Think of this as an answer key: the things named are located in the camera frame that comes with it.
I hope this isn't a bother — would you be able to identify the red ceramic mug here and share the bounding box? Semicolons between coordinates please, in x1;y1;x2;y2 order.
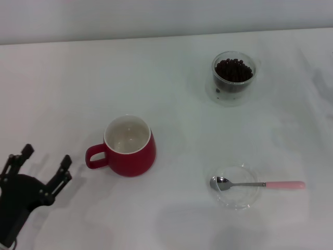
85;114;157;178

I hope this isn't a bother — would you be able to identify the clear double-wall glass cup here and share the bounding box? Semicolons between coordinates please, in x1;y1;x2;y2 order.
205;51;257;107

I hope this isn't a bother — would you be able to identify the clear glass saucer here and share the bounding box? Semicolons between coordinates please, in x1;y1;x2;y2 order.
203;162;262;211

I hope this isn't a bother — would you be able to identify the pink-handled metal spoon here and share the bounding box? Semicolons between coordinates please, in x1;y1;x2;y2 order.
209;176;306;193

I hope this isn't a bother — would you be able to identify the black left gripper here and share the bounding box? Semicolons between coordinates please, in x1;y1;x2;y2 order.
0;143;73;248

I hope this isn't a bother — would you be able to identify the pile of coffee beans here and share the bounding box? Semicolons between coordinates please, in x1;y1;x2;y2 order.
214;58;253;93

